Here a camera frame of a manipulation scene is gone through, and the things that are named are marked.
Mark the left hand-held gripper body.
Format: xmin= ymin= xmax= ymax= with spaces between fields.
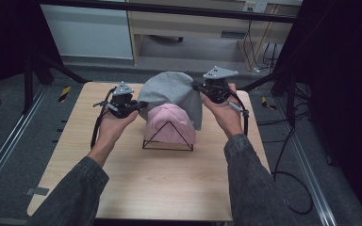
xmin=92 ymin=80 xmax=141 ymax=120

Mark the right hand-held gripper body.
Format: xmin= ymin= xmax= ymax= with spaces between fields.
xmin=197 ymin=65 xmax=239 ymax=105

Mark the grey knit hat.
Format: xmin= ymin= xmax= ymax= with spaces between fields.
xmin=137 ymin=71 xmax=205 ymax=132

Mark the black wire rack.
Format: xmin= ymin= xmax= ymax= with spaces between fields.
xmin=141 ymin=120 xmax=195 ymax=153

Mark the pink knit hat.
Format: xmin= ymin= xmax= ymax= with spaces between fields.
xmin=144 ymin=103 xmax=197 ymax=146

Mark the person's left hand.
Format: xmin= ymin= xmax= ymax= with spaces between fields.
xmin=97 ymin=107 xmax=140 ymax=151

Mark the person's right hand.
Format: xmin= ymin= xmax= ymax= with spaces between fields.
xmin=199 ymin=82 xmax=245 ymax=139

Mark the yellow black tape strip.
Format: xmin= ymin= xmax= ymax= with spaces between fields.
xmin=58 ymin=86 xmax=73 ymax=104
xmin=260 ymin=96 xmax=278 ymax=111

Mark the black metal stand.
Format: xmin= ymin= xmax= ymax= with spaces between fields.
xmin=21 ymin=52 xmax=91 ymax=115
xmin=239 ymin=61 xmax=300 ymax=127

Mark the white cabinet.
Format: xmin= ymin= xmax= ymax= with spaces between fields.
xmin=40 ymin=4 xmax=135 ymax=61

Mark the black metal crossbar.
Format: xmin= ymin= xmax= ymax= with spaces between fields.
xmin=39 ymin=0 xmax=300 ymax=24

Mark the grey tape patch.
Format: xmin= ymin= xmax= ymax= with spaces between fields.
xmin=25 ymin=186 xmax=50 ymax=197

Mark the black curtain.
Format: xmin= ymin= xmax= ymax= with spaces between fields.
xmin=0 ymin=0 xmax=64 ymax=105
xmin=275 ymin=0 xmax=362 ymax=226

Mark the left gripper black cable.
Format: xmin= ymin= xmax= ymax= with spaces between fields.
xmin=90 ymin=87 xmax=118 ymax=150

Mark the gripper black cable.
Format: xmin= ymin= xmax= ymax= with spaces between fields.
xmin=90 ymin=87 xmax=118 ymax=150
xmin=227 ymin=89 xmax=250 ymax=137

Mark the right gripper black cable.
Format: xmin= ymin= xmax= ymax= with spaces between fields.
xmin=227 ymin=89 xmax=250 ymax=137

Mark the yellow cable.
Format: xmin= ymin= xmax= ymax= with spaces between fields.
xmin=250 ymin=4 xmax=279 ymax=71

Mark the white wall socket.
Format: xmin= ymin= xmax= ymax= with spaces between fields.
xmin=241 ymin=0 xmax=267 ymax=14

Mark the metal floor rail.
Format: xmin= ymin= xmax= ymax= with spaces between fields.
xmin=0 ymin=86 xmax=49 ymax=202
xmin=289 ymin=131 xmax=338 ymax=226

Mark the black floor cable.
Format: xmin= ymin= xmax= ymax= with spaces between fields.
xmin=270 ymin=124 xmax=315 ymax=217

